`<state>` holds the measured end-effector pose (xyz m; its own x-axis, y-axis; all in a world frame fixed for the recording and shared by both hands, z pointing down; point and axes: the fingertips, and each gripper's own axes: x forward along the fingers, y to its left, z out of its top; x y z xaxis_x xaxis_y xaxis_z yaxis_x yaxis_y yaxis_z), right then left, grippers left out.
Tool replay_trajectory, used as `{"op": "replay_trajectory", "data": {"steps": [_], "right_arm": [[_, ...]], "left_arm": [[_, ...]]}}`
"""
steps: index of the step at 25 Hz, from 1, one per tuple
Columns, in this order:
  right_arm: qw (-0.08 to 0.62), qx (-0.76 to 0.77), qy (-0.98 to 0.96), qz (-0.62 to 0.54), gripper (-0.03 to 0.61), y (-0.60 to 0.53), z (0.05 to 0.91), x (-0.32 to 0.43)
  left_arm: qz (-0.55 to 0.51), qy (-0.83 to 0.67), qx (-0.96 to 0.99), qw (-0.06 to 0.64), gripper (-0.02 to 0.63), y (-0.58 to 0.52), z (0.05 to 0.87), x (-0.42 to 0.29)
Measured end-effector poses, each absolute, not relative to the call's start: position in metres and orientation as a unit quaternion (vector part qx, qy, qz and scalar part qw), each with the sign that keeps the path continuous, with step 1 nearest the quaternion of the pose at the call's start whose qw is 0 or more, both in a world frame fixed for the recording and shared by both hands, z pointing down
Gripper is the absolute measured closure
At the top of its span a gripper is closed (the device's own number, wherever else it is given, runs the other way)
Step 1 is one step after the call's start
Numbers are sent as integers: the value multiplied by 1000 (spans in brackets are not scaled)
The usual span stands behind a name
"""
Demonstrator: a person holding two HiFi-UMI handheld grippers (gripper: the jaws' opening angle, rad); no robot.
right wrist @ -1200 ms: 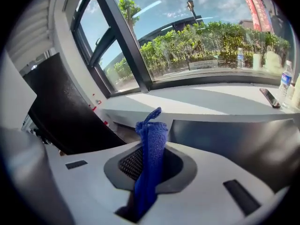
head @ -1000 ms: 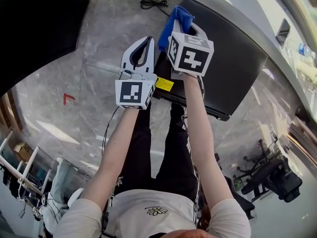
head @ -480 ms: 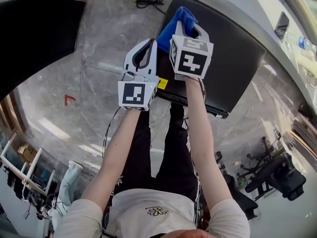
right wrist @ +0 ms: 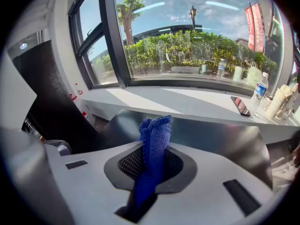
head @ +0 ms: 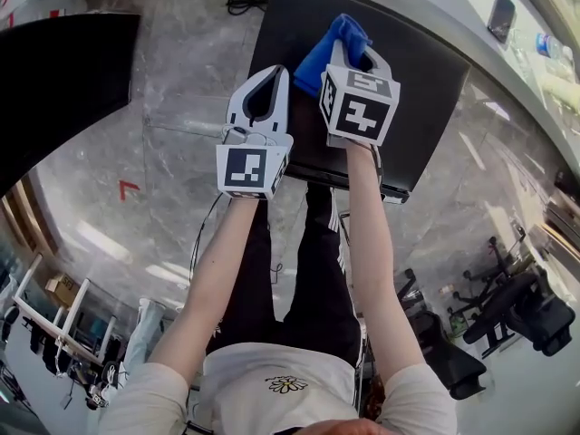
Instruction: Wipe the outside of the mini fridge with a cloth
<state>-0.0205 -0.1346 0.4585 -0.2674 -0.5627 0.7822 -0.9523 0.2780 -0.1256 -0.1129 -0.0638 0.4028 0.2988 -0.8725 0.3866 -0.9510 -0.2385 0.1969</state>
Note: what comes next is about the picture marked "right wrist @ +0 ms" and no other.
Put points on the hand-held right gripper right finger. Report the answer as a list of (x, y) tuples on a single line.
[(206, 196)]

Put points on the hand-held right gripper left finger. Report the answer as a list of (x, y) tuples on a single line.
[(89, 186)]

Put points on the small black fridge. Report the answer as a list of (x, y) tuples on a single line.
[(211, 137)]

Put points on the blue cleaning cloth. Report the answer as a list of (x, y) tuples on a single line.
[(154, 144)]

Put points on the black smartphone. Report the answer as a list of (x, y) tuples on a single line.
[(241, 106)]

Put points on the tall black cabinet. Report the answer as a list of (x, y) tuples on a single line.
[(51, 97)]

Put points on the grey window ledge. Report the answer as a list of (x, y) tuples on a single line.
[(152, 99)]

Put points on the stack of paper cups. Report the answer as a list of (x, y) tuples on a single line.
[(276, 104)]

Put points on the clear water bottle blue label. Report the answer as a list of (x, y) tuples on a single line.
[(259, 92)]

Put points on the black-framed window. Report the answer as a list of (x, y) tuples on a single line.
[(112, 43)]

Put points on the green hedge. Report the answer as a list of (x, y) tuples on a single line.
[(187, 50)]

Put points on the tree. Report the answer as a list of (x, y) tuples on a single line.
[(129, 20)]

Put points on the red banner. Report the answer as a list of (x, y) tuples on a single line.
[(249, 27), (259, 27)]

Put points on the street lamp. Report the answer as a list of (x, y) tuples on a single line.
[(192, 14)]

